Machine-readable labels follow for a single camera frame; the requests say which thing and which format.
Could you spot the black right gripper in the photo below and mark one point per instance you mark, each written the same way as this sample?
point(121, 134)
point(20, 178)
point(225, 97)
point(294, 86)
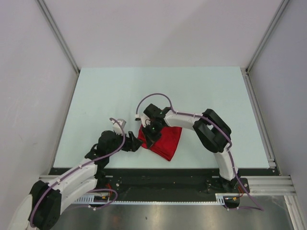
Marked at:
point(150, 138)

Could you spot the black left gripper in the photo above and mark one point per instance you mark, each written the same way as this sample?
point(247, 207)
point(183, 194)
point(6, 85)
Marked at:
point(132, 143)

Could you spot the red cloth napkin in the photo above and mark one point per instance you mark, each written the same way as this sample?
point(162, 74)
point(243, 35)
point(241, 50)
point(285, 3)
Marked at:
point(167, 145)

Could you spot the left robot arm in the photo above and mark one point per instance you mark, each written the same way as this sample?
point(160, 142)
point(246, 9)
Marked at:
point(51, 198)

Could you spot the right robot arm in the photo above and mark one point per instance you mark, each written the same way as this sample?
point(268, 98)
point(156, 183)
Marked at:
point(212, 131)

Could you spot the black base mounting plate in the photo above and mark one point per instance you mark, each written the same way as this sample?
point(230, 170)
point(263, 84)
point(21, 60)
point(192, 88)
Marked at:
point(156, 172)

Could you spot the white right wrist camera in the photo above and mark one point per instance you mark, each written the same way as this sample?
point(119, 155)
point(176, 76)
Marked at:
point(143, 118)

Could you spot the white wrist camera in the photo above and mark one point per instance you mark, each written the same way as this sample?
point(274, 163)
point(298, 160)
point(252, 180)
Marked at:
point(143, 118)
point(118, 126)

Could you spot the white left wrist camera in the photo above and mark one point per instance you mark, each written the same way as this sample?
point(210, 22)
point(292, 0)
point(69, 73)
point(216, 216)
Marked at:
point(118, 126)

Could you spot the white slotted cable duct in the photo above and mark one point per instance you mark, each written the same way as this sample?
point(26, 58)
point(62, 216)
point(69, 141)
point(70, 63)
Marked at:
point(218, 200)

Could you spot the left aluminium frame post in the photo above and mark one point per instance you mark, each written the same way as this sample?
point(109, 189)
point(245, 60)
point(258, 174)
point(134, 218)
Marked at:
point(57, 34)

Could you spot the aluminium frame post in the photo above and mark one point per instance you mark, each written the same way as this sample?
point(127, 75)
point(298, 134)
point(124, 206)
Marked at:
point(268, 33)
point(57, 34)

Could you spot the right aluminium frame post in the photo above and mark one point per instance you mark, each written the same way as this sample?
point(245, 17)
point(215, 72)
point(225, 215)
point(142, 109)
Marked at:
point(268, 33)

